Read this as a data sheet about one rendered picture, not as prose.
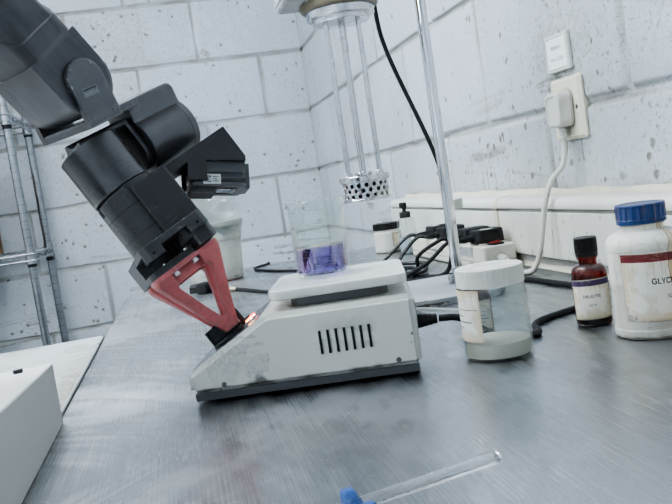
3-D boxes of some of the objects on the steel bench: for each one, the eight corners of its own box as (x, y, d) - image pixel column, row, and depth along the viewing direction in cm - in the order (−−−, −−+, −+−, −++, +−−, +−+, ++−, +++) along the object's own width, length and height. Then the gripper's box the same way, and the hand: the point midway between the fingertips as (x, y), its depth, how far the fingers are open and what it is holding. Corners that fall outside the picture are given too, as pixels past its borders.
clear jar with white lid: (520, 342, 76) (508, 257, 75) (545, 355, 70) (533, 262, 69) (457, 354, 75) (445, 267, 74) (477, 367, 69) (464, 274, 68)
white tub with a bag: (183, 289, 167) (165, 185, 165) (185, 282, 181) (169, 186, 179) (252, 278, 169) (236, 174, 167) (249, 272, 183) (234, 176, 181)
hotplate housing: (192, 407, 70) (177, 315, 70) (219, 371, 83) (206, 293, 83) (451, 371, 69) (438, 277, 69) (437, 340, 82) (426, 261, 82)
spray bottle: (398, 254, 173) (391, 204, 172) (415, 251, 174) (407, 201, 173) (405, 254, 169) (397, 203, 168) (422, 251, 170) (414, 200, 169)
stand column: (452, 285, 111) (377, -254, 105) (446, 283, 114) (372, -242, 108) (472, 281, 111) (398, -255, 105) (465, 279, 114) (392, -244, 108)
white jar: (373, 255, 179) (369, 225, 178) (378, 251, 184) (374, 223, 184) (401, 251, 177) (397, 221, 176) (405, 248, 183) (401, 219, 182)
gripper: (88, 226, 76) (192, 356, 77) (93, 199, 67) (211, 348, 68) (147, 185, 79) (248, 312, 80) (160, 153, 69) (273, 297, 70)
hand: (225, 321), depth 74 cm, fingers closed, pressing on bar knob
